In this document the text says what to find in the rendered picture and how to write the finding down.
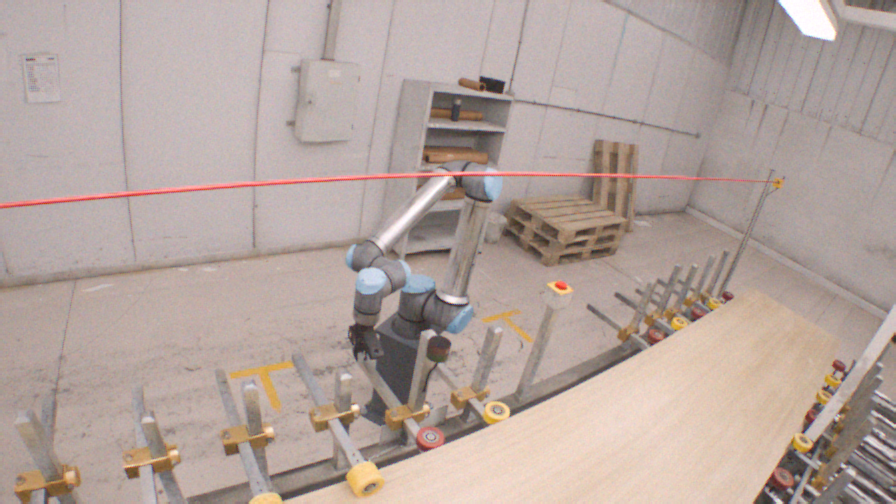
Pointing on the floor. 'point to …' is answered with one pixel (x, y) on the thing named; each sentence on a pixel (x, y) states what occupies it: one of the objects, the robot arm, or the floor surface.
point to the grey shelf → (415, 104)
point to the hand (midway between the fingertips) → (363, 366)
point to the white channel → (895, 303)
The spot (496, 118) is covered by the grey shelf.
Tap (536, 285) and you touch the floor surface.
